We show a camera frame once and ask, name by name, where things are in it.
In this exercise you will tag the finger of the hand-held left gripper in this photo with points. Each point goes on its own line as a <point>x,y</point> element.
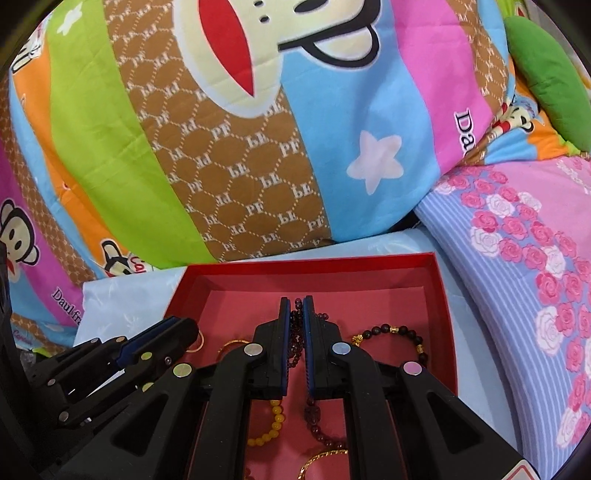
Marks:
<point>143,341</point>
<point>175,339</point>

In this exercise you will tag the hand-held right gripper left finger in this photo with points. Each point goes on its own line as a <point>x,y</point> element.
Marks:
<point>272,360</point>

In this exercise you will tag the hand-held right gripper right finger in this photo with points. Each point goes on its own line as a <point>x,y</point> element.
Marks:
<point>323,360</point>

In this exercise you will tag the thin gold bangle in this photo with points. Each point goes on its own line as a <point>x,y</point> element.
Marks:
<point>229,344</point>

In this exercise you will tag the dark garnet bead strand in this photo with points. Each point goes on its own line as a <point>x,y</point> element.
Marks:
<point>318,431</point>

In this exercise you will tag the red cardboard box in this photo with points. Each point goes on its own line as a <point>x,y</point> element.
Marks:
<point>323,277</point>

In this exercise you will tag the light blue bed sheet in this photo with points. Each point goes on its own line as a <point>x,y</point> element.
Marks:
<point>138,290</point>

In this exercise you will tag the colourful cartoon printed quilt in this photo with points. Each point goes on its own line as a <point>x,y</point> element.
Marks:
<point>207,138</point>

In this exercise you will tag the pink rose striped blanket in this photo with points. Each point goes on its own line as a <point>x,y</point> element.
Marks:
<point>508,258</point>

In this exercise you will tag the green pillow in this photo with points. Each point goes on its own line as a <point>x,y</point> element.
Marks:
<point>549,83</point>

